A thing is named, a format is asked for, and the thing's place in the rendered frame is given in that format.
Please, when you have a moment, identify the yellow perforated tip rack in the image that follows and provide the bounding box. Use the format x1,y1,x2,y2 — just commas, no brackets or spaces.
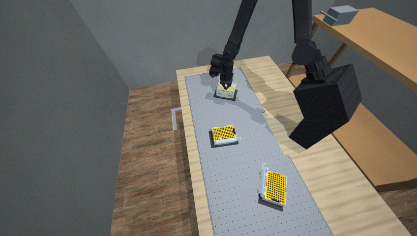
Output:
213,126,235,140
266,172,285,204

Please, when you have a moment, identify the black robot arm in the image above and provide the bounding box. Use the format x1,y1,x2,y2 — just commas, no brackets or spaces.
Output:
209,0,343,84

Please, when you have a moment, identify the white tip box with lid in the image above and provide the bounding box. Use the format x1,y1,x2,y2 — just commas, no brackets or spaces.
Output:
259,163,287,206

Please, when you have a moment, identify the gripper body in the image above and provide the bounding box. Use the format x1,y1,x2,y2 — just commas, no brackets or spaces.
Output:
220,71,233,87

